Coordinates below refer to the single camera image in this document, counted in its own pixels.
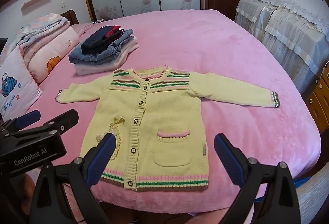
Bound cream lace covered furniture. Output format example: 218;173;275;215
234;0;329;93

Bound red and black folded garment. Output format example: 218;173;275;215
99;25;124;40

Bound navy folded garment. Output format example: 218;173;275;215
81;30;114;54

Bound pink wall shelf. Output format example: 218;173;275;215
21;0;53;10

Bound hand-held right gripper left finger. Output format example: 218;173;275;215
29;133;117;224

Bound pink folded quilt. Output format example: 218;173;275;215
19;26;81;84

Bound floral folded quilt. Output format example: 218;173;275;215
5;13;71;47

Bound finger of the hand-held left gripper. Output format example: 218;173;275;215
42;109;80;134
12;110;42;129

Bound white cartoon print pillow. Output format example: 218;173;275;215
0;46;44;122

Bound dark wooden headboard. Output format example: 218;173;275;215
60;10;79;25

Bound wooden drawer cabinet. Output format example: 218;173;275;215
302;61;329;134

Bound yellow knitted striped cardigan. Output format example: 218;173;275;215
55;66;280;192

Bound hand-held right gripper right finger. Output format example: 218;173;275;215
214;133;301;224

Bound pink fleece bed blanket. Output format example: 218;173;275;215
10;9;322;214

